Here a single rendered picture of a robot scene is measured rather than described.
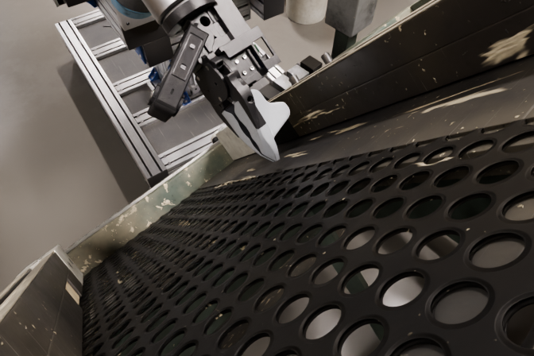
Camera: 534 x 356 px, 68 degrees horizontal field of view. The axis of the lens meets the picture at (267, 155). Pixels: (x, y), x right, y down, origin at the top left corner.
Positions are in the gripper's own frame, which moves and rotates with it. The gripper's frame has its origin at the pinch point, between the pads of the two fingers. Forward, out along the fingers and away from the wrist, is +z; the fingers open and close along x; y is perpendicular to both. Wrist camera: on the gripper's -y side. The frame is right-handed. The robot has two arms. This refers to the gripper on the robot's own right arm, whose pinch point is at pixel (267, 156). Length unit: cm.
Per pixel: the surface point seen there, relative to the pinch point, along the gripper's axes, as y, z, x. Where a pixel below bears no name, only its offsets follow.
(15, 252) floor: -51, -10, 156
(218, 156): 7.6, -0.7, 38.0
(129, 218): -14.8, -1.0, 37.9
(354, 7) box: 77, -12, 51
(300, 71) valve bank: 52, -5, 58
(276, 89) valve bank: 43, -5, 60
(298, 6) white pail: 151, -38, 162
